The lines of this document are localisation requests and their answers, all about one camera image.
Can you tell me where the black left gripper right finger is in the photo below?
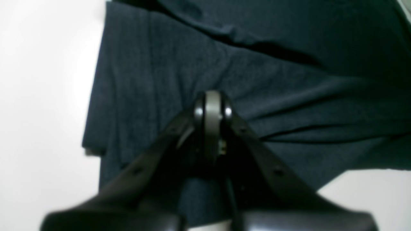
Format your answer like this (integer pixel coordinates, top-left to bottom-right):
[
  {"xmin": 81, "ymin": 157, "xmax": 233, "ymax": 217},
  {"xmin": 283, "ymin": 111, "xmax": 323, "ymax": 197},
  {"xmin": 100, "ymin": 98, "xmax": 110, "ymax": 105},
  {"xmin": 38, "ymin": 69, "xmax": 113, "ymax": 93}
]
[{"xmin": 222, "ymin": 93, "xmax": 378, "ymax": 231}]

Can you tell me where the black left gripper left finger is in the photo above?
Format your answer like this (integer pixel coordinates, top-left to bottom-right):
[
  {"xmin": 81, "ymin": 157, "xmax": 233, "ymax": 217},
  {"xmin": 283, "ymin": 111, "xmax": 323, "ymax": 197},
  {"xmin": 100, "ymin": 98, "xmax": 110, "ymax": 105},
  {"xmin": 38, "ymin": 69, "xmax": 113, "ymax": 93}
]
[{"xmin": 40, "ymin": 93, "xmax": 205, "ymax": 231}]

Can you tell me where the dark navy long-sleeve T-shirt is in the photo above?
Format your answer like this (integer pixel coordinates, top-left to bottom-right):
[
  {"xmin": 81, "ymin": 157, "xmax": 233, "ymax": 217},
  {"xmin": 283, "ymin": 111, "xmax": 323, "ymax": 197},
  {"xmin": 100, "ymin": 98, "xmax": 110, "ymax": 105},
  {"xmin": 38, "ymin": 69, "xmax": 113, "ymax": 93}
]
[{"xmin": 82, "ymin": 0, "xmax": 411, "ymax": 225}]

